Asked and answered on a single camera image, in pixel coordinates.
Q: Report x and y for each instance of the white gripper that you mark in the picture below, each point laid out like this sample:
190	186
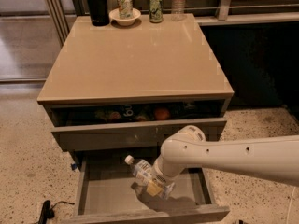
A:
161	178

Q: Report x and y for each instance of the clear blue label plastic bottle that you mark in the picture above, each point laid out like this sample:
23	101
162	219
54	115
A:
138	166

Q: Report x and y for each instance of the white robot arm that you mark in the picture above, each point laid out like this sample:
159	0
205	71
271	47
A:
275	159

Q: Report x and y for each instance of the grey middle drawer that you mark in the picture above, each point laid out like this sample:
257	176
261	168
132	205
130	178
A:
109	194

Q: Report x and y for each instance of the grey drawer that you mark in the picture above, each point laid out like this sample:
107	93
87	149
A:
79	129
109	194

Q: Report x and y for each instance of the orange fruit in drawer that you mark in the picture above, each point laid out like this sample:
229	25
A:
161	113

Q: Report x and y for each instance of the grey top drawer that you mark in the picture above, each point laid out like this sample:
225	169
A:
79	129

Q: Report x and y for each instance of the black snack bag in drawer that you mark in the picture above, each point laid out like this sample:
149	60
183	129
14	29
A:
122	113

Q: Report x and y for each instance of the tan top drawer cabinet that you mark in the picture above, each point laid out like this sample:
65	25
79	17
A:
145	63

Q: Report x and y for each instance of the clear water bottle at back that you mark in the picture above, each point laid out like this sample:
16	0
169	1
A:
177	10

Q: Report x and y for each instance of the metal railing shelf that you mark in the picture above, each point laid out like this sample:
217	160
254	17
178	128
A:
235	12

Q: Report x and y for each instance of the green soda can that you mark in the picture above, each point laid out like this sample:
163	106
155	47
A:
155	11

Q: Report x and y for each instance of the green can in bowl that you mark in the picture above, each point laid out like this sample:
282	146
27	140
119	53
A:
125	9

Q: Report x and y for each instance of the black insulated flask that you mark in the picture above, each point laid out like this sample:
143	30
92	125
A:
98	12

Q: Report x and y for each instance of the black cable plug on floor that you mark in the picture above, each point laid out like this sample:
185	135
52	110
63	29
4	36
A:
47	211

